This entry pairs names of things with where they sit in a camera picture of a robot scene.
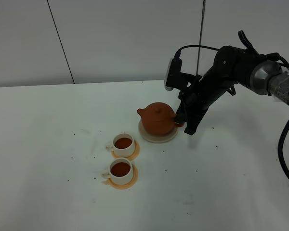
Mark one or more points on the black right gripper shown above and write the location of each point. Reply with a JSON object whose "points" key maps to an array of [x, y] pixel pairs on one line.
{"points": [[231, 65]]}

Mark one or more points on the brown clay teapot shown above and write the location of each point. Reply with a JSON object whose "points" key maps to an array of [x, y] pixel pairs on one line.
{"points": [[158, 119]]}

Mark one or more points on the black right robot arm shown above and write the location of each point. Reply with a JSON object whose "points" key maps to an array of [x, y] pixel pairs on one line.
{"points": [[262, 74]]}

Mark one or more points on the beige round teapot saucer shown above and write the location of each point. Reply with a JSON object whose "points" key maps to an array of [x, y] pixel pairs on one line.
{"points": [[156, 139]]}

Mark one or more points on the orange coaster far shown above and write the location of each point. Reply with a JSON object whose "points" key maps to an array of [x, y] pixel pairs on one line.
{"points": [[134, 154]]}

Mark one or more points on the orange coaster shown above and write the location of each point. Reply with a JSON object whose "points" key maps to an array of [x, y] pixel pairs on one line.
{"points": [[109, 182], [134, 154]]}

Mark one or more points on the white teacup far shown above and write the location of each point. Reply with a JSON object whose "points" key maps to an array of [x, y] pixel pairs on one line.
{"points": [[123, 145]]}

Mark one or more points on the white teacup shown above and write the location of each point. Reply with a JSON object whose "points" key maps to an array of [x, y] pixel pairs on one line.
{"points": [[120, 171], [123, 145]]}

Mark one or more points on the white teacup near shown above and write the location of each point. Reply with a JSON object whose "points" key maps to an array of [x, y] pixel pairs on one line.
{"points": [[120, 171]]}

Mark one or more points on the orange coaster near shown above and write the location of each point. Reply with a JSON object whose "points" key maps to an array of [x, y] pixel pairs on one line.
{"points": [[109, 182]]}

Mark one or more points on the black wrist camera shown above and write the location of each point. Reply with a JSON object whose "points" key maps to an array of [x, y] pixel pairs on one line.
{"points": [[175, 79]]}

